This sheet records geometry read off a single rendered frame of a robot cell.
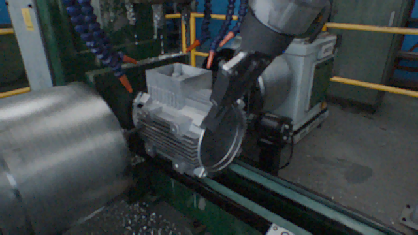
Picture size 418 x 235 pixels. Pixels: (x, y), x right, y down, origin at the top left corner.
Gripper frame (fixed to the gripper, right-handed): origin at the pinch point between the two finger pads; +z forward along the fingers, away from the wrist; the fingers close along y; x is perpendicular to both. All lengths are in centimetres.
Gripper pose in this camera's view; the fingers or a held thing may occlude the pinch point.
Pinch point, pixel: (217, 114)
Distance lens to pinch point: 52.0
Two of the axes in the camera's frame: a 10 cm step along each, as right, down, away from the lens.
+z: -3.7, 6.5, 6.6
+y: -6.6, 3.1, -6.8
